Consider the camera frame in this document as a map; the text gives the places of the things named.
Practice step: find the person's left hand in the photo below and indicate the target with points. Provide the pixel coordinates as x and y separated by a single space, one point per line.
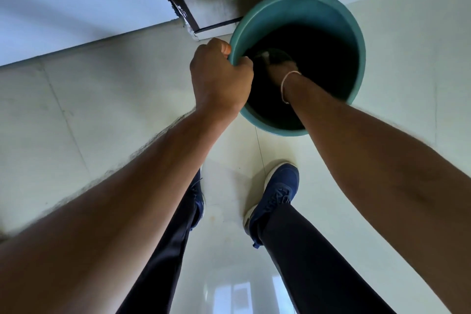
217 78

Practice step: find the person's right hand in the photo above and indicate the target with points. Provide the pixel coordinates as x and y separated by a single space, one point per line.
285 69

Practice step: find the teal plastic bucket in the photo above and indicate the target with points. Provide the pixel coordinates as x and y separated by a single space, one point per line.
294 4

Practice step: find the person's right forearm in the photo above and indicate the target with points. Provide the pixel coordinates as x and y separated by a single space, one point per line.
368 163

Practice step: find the person's left forearm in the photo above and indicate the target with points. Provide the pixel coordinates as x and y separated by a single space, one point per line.
110 214

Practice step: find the person's right blue shoe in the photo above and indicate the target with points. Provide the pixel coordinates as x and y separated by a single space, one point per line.
283 181

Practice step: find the person's blue shoe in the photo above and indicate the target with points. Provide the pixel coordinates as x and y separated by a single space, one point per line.
198 199
283 181

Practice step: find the person's left blue shoe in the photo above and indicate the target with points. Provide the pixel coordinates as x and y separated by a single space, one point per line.
198 199

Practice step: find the pale blue door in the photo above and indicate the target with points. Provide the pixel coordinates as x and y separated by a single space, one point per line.
55 1

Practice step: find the person's dark trousers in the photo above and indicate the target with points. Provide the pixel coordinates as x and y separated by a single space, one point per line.
312 269

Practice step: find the thin pink wristband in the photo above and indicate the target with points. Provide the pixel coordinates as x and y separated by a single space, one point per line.
282 85

